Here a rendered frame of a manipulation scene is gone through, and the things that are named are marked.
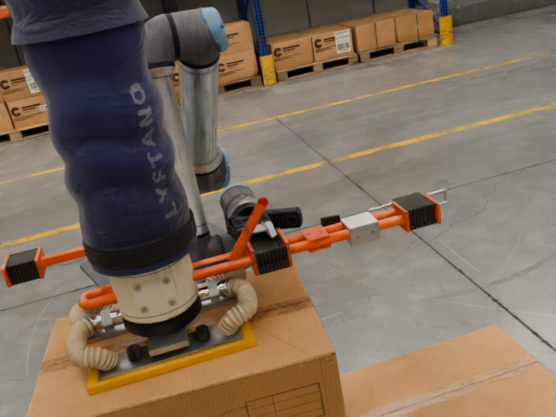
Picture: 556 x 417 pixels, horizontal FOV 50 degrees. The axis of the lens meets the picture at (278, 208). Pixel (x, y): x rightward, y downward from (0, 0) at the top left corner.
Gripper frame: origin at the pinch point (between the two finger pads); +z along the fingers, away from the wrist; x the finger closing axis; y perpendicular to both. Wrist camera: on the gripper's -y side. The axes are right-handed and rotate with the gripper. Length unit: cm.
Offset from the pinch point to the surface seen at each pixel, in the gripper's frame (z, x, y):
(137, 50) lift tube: 6, 48, 19
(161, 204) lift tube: 8.9, 19.8, 21.6
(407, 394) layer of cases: -2, -53, -27
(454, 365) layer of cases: -7, -53, -44
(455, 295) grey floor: -111, -108, -102
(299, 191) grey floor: -292, -107, -79
